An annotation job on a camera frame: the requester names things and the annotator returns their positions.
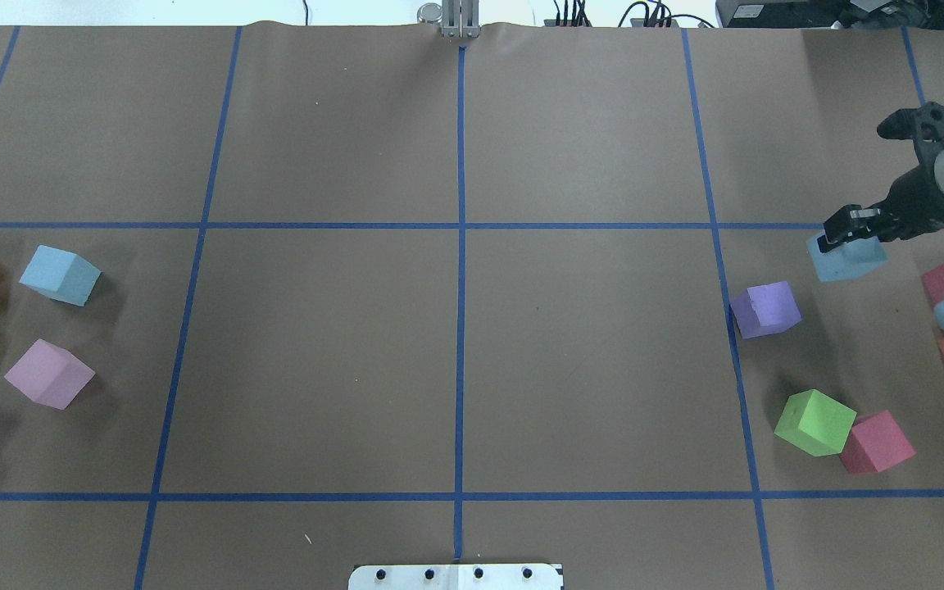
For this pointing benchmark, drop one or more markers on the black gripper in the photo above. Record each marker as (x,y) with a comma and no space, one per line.
(913,199)

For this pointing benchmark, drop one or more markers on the light blue block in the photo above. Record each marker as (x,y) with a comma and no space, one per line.
(847,261)
(60,275)

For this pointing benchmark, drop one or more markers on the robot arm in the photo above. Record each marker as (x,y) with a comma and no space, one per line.
(931,156)

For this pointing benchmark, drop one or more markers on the purple block right side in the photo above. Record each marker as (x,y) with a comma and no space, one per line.
(766,309)

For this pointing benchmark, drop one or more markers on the red block beside green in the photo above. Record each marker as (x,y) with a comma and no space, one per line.
(876,443)

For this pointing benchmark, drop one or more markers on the metal cylinder weight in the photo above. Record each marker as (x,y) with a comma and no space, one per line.
(429,13)

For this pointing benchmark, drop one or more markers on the pink block left side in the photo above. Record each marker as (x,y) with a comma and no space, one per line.
(49,375)

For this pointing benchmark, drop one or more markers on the aluminium camera post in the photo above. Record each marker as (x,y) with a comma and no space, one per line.
(460,19)

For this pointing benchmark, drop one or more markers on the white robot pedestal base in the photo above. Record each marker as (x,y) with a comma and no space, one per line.
(458,576)

